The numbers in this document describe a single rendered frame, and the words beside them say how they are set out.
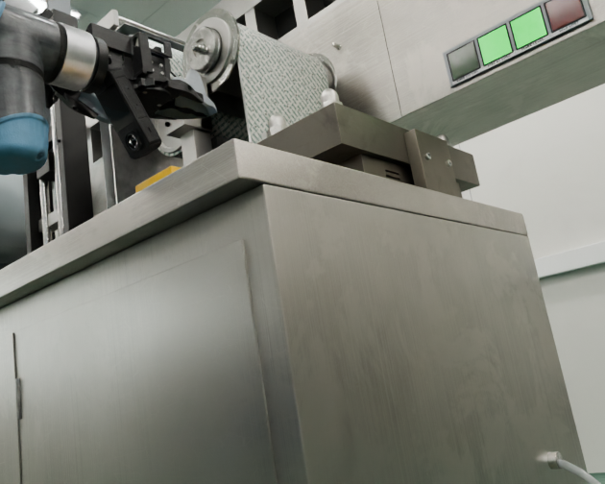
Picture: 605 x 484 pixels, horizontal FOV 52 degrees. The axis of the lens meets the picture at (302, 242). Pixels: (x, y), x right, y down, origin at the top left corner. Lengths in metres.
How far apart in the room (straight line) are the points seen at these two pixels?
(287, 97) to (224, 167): 0.55
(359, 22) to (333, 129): 0.55
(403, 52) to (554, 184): 2.40
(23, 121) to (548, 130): 3.17
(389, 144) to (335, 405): 0.45
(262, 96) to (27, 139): 0.46
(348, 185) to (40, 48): 0.38
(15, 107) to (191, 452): 0.41
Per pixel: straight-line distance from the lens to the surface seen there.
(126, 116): 0.85
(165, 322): 0.68
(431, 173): 0.96
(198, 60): 1.11
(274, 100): 1.09
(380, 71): 1.28
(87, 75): 0.83
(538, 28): 1.14
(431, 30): 1.25
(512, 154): 3.69
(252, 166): 0.58
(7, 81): 0.76
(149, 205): 0.67
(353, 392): 0.61
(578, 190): 3.53
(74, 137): 1.23
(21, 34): 0.79
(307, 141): 0.86
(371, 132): 0.89
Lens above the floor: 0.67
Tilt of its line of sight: 13 degrees up
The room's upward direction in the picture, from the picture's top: 9 degrees counter-clockwise
